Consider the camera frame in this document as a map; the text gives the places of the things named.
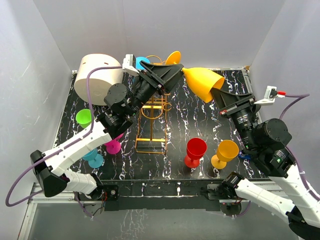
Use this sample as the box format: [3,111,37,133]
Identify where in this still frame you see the orange wine glass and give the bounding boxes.
[181,67,225,103]
[211,140,239,170]

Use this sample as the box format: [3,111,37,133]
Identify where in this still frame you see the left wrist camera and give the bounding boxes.
[122,54,139,77]

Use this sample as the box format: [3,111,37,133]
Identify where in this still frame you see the white cylindrical container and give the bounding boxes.
[74,53,123,106]

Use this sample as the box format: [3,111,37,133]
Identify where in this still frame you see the blue handled tool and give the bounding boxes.
[238,150,251,160]

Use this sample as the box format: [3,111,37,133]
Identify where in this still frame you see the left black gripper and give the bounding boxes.
[127,62,184,117]

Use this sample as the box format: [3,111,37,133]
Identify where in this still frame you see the magenta wine glass front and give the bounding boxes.
[104,139,121,155]

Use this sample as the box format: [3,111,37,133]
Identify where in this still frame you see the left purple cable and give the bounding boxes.
[5,65,126,207]

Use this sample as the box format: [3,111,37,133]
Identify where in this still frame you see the gold wire glass rack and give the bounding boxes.
[134,55,172,155]

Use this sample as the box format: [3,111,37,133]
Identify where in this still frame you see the purple cable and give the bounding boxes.
[5,65,126,207]
[278,93,320,201]

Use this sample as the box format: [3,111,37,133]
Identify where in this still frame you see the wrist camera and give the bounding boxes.
[254,85,286,106]
[122,54,139,77]

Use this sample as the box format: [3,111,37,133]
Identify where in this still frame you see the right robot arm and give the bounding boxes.
[210,88,320,240]

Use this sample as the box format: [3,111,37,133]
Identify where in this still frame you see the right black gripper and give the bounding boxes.
[208,87,257,150]

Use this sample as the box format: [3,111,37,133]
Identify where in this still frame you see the green wine glass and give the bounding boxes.
[75,108,92,129]

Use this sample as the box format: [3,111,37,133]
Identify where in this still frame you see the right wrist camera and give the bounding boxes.
[254,85,286,106]

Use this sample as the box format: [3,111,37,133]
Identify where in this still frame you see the red wine glass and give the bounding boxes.
[184,137,207,168]

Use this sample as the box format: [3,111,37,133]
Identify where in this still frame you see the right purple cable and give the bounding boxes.
[278,93,320,201]

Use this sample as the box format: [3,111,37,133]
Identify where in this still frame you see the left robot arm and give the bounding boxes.
[30,61,184,200]

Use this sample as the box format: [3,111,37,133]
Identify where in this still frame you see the blue wine glass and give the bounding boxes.
[82,148,104,169]
[132,56,151,86]

